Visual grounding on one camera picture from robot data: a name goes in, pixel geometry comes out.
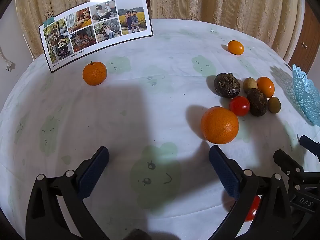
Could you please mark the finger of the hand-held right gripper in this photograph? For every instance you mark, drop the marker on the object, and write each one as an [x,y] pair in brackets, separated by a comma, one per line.
[286,161]
[311,143]

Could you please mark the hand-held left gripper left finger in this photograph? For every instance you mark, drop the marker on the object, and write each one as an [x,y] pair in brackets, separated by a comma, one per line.
[93,173]

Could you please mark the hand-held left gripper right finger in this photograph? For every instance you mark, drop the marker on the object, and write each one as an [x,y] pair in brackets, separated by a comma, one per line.
[225,175]

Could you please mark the blue lace plastic basket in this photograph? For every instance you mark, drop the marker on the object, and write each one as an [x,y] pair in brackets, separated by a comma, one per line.
[306,95]

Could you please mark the large orange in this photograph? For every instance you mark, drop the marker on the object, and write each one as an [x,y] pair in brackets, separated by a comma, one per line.
[220,125]

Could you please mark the red tomato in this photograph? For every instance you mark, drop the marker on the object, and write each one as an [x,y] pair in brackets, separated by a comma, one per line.
[252,208]
[239,105]

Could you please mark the small round orange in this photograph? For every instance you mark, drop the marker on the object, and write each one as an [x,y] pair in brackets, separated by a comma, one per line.
[265,87]

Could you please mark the large dark brown taro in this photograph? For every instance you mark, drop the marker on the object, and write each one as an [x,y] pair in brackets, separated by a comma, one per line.
[227,85]

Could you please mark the orange with stem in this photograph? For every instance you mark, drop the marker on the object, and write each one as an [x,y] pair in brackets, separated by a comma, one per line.
[94,73]

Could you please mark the small oval orange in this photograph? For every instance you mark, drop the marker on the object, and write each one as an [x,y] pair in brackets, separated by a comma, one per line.
[235,47]

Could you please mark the olive brown longan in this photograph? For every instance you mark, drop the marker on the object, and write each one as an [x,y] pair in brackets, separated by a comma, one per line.
[274,104]

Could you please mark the small dark brown taro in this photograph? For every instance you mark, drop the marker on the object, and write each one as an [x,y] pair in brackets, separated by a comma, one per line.
[257,102]

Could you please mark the beige longan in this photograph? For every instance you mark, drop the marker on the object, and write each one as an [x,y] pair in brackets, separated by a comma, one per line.
[249,85]

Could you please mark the white green printed tablecloth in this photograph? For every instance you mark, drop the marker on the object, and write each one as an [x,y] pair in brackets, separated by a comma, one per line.
[150,105]

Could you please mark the brown wooden door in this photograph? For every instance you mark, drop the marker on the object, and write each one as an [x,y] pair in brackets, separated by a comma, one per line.
[306,40]

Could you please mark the photo collage board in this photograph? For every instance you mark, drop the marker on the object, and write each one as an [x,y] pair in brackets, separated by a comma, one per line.
[97,27]

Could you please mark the teal binder clip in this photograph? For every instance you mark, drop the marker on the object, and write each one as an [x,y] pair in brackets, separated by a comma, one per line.
[48,20]

